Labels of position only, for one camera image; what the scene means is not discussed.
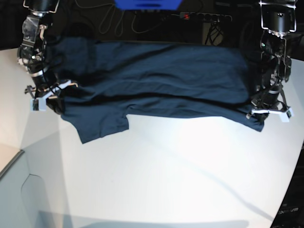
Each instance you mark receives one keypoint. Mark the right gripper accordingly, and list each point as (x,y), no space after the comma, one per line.
(54,94)

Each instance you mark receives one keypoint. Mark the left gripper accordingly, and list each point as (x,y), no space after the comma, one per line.
(269,101)

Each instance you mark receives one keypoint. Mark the dark blue t-shirt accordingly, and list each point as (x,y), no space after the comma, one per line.
(116,79)

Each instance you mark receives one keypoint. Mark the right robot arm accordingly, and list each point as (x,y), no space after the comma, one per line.
(33,52)

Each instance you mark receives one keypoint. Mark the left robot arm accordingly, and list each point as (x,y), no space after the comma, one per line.
(278,21)

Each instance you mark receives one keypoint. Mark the black power strip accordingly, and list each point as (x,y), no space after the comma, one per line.
(205,17)

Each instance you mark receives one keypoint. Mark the blue plastic bin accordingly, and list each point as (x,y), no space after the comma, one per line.
(147,4)

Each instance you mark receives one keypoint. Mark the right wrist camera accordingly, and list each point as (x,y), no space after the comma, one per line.
(38,104)

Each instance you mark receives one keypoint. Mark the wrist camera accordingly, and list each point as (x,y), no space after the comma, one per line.
(38,104)
(286,115)

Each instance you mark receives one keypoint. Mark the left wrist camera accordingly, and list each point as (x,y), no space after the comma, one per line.
(286,115)

